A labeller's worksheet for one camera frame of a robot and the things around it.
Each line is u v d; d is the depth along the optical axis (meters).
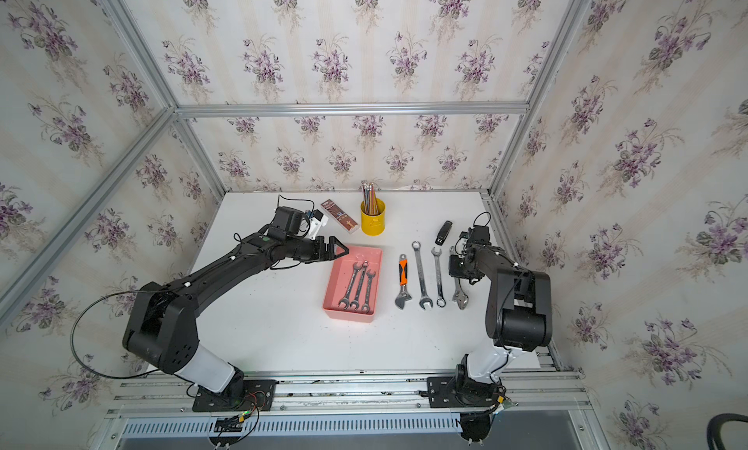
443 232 1.04
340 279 0.94
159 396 0.75
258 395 0.73
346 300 0.90
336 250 0.75
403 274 0.95
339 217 1.10
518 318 0.47
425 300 0.90
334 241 0.76
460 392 0.67
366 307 0.88
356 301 0.90
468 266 0.82
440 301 0.90
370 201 1.01
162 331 0.43
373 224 1.02
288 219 0.68
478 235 0.78
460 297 0.88
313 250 0.75
